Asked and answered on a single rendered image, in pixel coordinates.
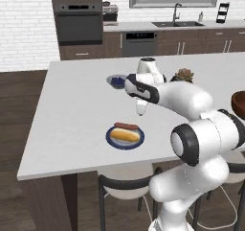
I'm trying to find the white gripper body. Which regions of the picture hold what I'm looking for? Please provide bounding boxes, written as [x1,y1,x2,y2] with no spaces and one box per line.
[135,97,149,117]

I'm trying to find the brown sausage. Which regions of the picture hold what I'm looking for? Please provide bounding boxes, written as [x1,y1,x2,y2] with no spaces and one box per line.
[113,122,140,131]

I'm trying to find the yellow hot dog bun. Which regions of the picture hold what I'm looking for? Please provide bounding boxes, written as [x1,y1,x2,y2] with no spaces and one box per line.
[109,127,142,144]

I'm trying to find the brown wooden bowl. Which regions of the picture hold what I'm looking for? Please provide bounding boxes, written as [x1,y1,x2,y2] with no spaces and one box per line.
[231,90,245,121]

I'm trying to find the succulent in dark pot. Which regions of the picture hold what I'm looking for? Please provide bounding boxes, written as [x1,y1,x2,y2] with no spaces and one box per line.
[169,67,195,84]

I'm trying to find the dark grey dishwasher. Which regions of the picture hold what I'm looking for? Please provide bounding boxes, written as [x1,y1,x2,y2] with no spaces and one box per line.
[122,31,158,58]

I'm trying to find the brown lower cupboard run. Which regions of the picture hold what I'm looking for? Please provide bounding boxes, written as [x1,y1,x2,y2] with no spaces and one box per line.
[58,27,245,61]

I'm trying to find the dark sink basin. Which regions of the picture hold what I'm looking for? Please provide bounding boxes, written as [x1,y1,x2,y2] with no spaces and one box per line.
[151,20,206,29]

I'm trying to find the silver coffee machine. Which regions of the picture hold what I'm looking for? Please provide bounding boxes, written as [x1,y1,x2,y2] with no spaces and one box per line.
[101,0,120,27]

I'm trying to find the dark tap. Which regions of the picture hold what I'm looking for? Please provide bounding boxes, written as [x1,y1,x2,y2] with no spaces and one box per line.
[171,2,183,24]

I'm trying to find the grey built-in oven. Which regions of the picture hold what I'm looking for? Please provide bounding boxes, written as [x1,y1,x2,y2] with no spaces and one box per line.
[52,0,104,47]

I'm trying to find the black and white rack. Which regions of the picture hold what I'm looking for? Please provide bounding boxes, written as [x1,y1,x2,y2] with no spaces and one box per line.
[215,1,231,25]

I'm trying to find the dark wood island base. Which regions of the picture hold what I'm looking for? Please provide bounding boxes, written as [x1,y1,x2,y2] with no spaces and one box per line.
[18,173,79,231]

